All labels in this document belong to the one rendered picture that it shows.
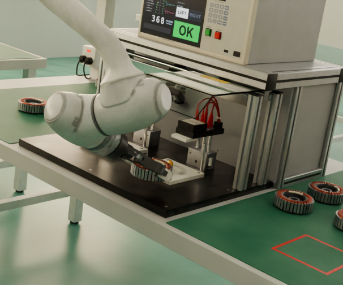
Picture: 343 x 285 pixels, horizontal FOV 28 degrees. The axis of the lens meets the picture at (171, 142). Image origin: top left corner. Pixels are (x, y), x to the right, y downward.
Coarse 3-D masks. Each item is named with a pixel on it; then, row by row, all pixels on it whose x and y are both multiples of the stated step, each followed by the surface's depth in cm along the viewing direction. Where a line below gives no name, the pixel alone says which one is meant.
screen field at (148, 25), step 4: (144, 24) 222; (148, 24) 221; (152, 24) 220; (152, 28) 220; (156, 28) 219; (160, 28) 218; (164, 28) 216; (168, 28) 215; (164, 32) 217; (168, 32) 215
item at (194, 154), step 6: (192, 150) 213; (198, 150) 212; (210, 150) 214; (192, 156) 214; (198, 156) 212; (210, 156) 211; (186, 162) 216; (192, 162) 214; (198, 162) 212; (204, 162) 211; (198, 168) 213; (204, 168) 211; (210, 168) 213
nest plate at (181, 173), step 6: (174, 162) 211; (174, 168) 206; (180, 168) 207; (186, 168) 207; (174, 174) 200; (180, 174) 201; (186, 174) 202; (192, 174) 203; (198, 174) 203; (174, 180) 195; (180, 180) 197; (186, 180) 200
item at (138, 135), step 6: (150, 126) 231; (138, 132) 228; (144, 132) 227; (150, 132) 225; (156, 132) 227; (138, 138) 229; (150, 138) 225; (156, 138) 228; (150, 144) 226; (156, 144) 229
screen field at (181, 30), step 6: (174, 24) 213; (180, 24) 212; (186, 24) 210; (192, 24) 208; (174, 30) 214; (180, 30) 212; (186, 30) 210; (192, 30) 209; (198, 30) 207; (174, 36) 214; (180, 36) 212; (186, 36) 211; (192, 36) 209; (198, 36) 207
